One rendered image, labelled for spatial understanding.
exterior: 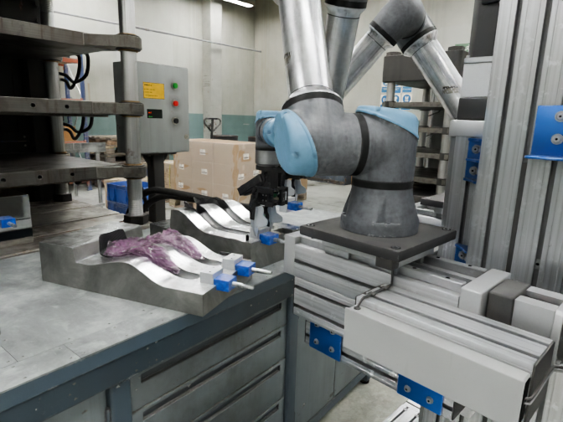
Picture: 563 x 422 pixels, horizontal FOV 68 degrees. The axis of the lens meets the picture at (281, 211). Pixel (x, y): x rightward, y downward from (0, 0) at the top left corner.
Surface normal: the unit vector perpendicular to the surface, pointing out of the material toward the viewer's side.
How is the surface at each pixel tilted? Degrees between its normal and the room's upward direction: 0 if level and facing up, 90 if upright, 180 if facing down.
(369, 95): 90
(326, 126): 61
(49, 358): 0
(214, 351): 90
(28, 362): 0
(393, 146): 90
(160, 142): 90
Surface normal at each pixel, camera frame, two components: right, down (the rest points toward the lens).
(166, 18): 0.74, 0.17
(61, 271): -0.36, 0.19
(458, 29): -0.67, 0.14
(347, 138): 0.23, -0.03
